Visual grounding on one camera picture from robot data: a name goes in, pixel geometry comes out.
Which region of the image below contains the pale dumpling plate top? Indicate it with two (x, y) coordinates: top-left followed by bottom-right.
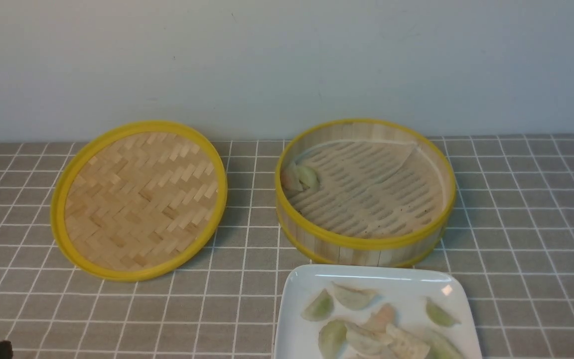
(332, 282), (380, 311)

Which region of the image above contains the yellow rimmed bamboo steamer lid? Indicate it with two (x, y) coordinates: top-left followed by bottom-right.
(50, 121), (228, 282)

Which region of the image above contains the grey checked tablecloth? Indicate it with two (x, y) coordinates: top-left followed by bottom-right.
(0, 134), (574, 359)

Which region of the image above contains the green dumpling plate bottom left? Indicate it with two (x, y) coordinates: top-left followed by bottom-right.
(317, 320), (347, 359)

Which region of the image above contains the green steamed dumpling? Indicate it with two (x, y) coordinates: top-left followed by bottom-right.
(296, 165), (320, 190)

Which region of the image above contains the green dumpling plate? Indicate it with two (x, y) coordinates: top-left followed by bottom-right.
(425, 297), (461, 328)
(317, 320), (347, 359)
(422, 328), (465, 359)
(300, 289), (335, 322)

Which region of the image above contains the white dumpling plate centre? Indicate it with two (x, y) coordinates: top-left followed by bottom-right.
(344, 321), (389, 356)

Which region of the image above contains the beige dumpling plate bottom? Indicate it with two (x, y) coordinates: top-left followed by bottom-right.
(385, 324), (431, 359)

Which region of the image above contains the orange dumpling plate centre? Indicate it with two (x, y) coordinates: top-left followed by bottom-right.
(362, 304), (397, 333)

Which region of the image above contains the white square plate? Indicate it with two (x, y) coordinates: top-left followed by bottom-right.
(273, 264), (482, 359)

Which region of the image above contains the green dumpling plate bottom right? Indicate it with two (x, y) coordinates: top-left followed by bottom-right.
(422, 328), (465, 359)

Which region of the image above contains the yellow rimmed bamboo steamer basket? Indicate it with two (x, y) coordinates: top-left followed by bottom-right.
(274, 118), (456, 267)

